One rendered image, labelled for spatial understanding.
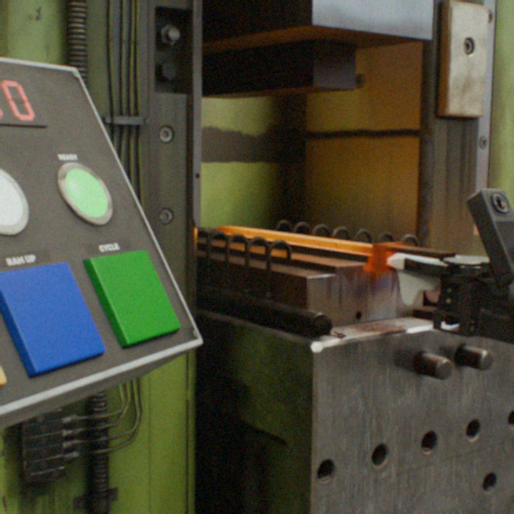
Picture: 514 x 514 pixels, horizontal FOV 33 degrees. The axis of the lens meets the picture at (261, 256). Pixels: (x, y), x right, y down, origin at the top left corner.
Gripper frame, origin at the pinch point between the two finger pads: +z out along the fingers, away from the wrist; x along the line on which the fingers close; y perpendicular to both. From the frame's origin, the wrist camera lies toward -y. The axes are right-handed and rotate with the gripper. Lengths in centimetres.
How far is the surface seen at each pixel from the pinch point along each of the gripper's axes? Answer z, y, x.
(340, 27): 3.7, -26.9, -8.1
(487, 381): -3.3, 17.4, 14.1
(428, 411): -3.3, 19.5, 2.7
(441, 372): -7.1, 13.2, 0.3
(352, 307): 3.0, 6.5, -5.1
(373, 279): 3.1, 3.2, -1.7
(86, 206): -9.2, -8.0, -46.6
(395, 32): 3.6, -27.3, 0.9
